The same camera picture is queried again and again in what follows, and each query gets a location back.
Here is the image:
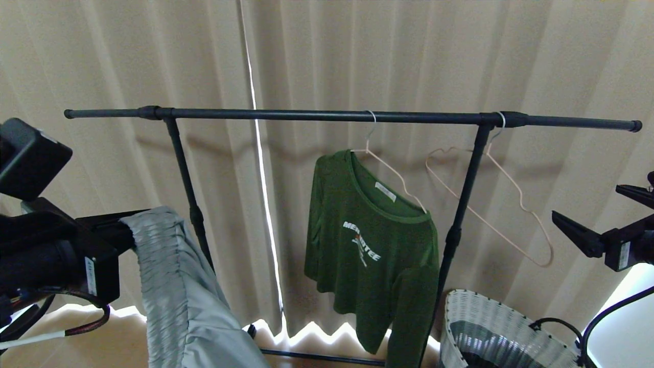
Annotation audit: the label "white laundry basket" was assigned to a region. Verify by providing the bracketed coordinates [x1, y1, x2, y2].
[439, 290, 588, 368]

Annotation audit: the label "green printed t-shirt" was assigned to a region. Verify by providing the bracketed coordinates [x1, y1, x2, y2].
[305, 150, 440, 368]

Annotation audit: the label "beige curtain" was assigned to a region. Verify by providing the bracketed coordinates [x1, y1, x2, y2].
[0, 0, 654, 343]

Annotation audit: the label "pink clothes hanger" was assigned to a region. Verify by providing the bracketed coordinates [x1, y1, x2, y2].
[426, 112, 554, 268]
[352, 111, 427, 214]

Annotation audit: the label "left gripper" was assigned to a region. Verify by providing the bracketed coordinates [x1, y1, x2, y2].
[0, 210, 149, 307]

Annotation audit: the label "black clothes rack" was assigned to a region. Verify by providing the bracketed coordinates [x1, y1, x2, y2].
[64, 106, 643, 368]

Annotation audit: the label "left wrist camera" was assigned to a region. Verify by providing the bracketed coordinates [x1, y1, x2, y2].
[0, 118, 77, 220]

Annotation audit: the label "black cable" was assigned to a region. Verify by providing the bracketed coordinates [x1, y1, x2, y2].
[0, 294, 57, 346]
[580, 285, 654, 368]

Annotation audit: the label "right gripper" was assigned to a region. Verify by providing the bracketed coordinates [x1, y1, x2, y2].
[552, 184, 654, 271]

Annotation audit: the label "pale grey shorts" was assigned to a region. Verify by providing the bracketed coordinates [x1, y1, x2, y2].
[120, 206, 271, 368]

